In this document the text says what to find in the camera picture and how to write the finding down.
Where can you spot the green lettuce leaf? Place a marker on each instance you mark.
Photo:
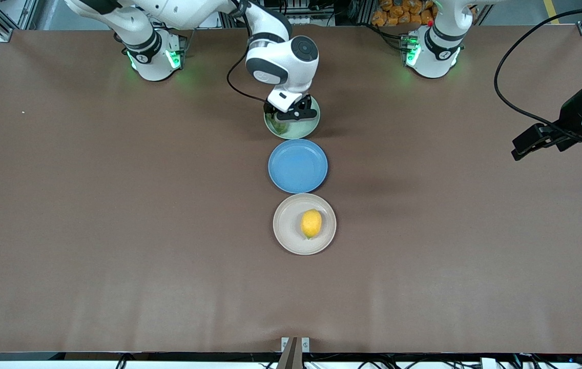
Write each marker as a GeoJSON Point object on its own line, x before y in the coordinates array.
{"type": "Point", "coordinates": [281, 127]}

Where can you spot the yellow lemon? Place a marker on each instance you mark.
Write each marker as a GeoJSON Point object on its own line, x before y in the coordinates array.
{"type": "Point", "coordinates": [311, 223]}

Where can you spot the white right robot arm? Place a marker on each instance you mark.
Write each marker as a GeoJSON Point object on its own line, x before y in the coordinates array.
{"type": "Point", "coordinates": [281, 61]}

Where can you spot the light green plate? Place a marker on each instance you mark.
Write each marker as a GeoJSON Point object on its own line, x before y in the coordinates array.
{"type": "Point", "coordinates": [304, 128]}

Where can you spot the blue plate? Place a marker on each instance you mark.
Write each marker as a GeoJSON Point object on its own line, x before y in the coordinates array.
{"type": "Point", "coordinates": [297, 166]}

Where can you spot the beige plate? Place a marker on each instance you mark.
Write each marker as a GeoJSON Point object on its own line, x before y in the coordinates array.
{"type": "Point", "coordinates": [286, 225]}

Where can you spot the bag of oranges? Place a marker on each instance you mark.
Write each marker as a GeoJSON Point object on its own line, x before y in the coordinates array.
{"type": "Point", "coordinates": [398, 13]}

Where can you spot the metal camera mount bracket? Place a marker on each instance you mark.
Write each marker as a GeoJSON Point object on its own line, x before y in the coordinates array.
{"type": "Point", "coordinates": [295, 348]}

